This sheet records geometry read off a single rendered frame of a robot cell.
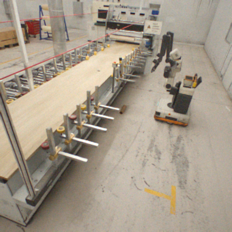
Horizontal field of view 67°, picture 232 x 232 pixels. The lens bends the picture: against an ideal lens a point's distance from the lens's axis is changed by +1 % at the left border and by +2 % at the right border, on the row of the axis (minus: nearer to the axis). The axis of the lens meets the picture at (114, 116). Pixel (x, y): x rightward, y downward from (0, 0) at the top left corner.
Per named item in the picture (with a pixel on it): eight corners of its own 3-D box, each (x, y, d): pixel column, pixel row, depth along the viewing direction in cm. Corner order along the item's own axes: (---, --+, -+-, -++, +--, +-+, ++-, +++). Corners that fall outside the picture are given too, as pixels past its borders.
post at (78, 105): (82, 137, 210) (80, 103, 183) (81, 139, 207) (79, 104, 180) (79, 136, 211) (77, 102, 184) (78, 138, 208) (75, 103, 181)
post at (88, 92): (90, 123, 227) (90, 89, 200) (89, 124, 225) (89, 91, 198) (88, 122, 228) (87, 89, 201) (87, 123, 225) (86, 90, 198)
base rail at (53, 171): (143, 56, 548) (144, 52, 542) (35, 207, 140) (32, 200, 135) (141, 55, 550) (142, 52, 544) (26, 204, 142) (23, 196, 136)
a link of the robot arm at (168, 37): (171, 34, 276) (171, 33, 284) (162, 35, 281) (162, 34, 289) (169, 63, 298) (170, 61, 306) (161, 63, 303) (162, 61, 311)
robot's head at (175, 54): (181, 54, 318) (177, 47, 315) (181, 57, 302) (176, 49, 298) (174, 59, 326) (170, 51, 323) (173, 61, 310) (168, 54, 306)
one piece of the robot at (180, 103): (186, 107, 384) (198, 70, 338) (185, 120, 341) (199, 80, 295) (170, 103, 393) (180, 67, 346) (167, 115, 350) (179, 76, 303)
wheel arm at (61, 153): (88, 161, 157) (87, 158, 155) (86, 164, 154) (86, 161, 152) (46, 149, 166) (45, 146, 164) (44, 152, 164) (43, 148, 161)
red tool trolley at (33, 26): (42, 36, 1002) (39, 20, 957) (34, 38, 940) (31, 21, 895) (34, 35, 1008) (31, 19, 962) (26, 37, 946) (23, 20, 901)
